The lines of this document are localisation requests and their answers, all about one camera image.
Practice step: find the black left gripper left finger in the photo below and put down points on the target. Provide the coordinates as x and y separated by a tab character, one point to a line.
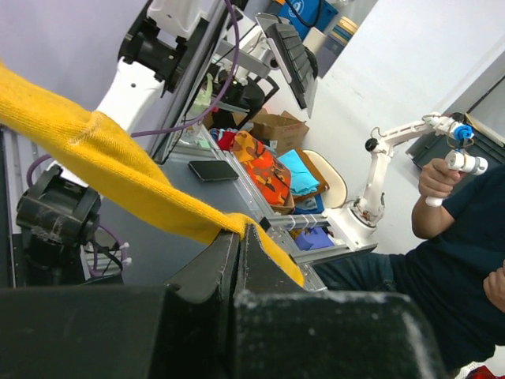
180	329

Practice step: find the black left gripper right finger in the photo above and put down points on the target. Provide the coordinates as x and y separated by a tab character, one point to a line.
282	331

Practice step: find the mustard yellow sock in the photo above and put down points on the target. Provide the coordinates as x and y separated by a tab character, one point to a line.
101	153

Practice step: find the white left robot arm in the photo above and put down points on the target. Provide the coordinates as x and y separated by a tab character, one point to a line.
130	91

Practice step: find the person's hand on handle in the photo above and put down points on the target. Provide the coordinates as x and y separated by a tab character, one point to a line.
438	180

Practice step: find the turquoise folded cloth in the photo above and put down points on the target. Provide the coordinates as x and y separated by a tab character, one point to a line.
302	181

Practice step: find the orange camouflage cloth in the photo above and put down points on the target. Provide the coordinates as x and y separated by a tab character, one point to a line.
271	177

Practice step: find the black smartphone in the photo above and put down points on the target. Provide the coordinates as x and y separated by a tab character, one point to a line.
213	170

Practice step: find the cardboard box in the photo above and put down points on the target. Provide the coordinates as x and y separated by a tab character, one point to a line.
283	131

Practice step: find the person in dark shirt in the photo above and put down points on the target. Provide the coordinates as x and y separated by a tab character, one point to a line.
456	274

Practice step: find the black keyboard on stand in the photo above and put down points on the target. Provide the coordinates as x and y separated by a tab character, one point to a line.
296	62

